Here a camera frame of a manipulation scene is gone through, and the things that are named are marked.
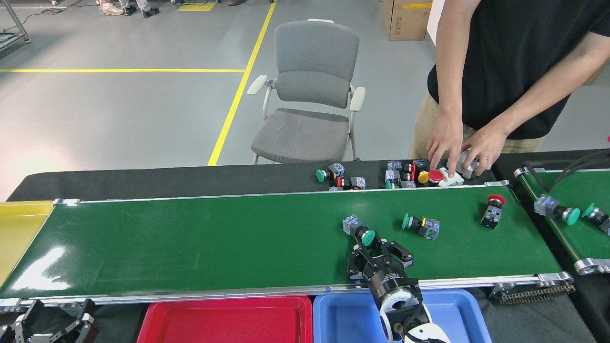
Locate black wire guide bracket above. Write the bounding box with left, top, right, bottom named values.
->
left=524, top=149, right=610, bottom=193

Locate person's right hand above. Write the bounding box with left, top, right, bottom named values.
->
left=427, top=114, right=464, bottom=178

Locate red plastic tray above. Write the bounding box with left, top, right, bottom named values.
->
left=137, top=295, right=314, bottom=343

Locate yellow plastic bin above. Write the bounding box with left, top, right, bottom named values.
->
left=0, top=201, right=54, bottom=286

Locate grey office chair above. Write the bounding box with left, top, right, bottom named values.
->
left=246, top=19, right=366, bottom=165

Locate long green conveyor belt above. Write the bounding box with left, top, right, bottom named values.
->
left=0, top=180, right=575, bottom=310

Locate green infeed conveyor belt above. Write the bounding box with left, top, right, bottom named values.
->
left=514, top=167, right=610, bottom=275

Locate blue plastic tray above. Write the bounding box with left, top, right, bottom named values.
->
left=313, top=288, right=492, bottom=343

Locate person's left hand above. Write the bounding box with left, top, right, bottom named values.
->
left=461, top=125, right=508, bottom=177

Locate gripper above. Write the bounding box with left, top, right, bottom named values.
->
left=347, top=236, right=423, bottom=308

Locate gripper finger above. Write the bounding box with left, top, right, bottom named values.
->
left=48, top=312, right=98, bottom=343
left=0, top=300, right=43, bottom=343

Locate black drive chain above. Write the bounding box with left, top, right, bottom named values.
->
left=490, top=280, right=576, bottom=305

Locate grey metal rack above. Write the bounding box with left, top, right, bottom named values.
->
left=0, top=0, right=31, bottom=53

